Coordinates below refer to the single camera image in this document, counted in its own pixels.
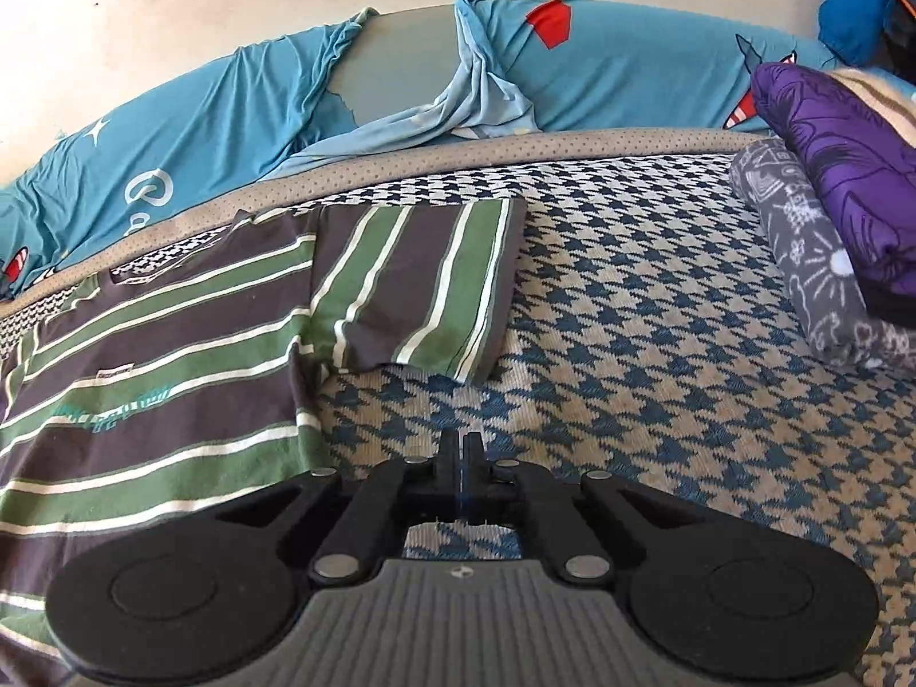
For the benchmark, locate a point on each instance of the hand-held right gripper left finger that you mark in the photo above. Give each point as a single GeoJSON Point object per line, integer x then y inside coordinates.
{"type": "Point", "coordinates": [447, 465]}

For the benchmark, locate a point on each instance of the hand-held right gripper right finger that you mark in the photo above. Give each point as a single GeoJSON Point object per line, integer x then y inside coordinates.
{"type": "Point", "coordinates": [472, 465]}

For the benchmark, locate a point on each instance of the green grey striped t-shirt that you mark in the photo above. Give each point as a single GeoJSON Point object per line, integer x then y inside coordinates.
{"type": "Point", "coordinates": [179, 372]}

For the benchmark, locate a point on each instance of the blue houndstooth cloth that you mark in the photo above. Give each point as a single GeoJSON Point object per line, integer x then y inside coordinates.
{"type": "Point", "coordinates": [644, 408]}

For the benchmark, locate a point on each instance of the light blue cloth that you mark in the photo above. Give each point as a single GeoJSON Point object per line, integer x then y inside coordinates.
{"type": "Point", "coordinates": [486, 107]}

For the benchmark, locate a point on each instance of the grey patterned pillow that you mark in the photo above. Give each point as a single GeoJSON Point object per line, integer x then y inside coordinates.
{"type": "Point", "coordinates": [794, 229]}

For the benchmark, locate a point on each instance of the grey padded bed bumper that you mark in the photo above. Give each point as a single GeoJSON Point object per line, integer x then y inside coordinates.
{"type": "Point", "coordinates": [401, 64]}

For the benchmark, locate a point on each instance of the teal airplane print garment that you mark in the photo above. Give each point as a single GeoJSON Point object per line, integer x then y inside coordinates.
{"type": "Point", "coordinates": [215, 121]}

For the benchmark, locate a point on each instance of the blue shark print bumper cover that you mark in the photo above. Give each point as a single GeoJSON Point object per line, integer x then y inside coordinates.
{"type": "Point", "coordinates": [644, 64]}

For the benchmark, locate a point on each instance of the purple quilt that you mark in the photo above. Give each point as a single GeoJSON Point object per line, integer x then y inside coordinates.
{"type": "Point", "coordinates": [844, 157]}

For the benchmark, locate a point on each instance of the cream blanket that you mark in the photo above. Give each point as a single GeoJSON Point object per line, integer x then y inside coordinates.
{"type": "Point", "coordinates": [887, 96]}

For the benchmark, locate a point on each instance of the blue jacket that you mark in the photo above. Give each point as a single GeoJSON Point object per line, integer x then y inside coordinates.
{"type": "Point", "coordinates": [851, 21]}

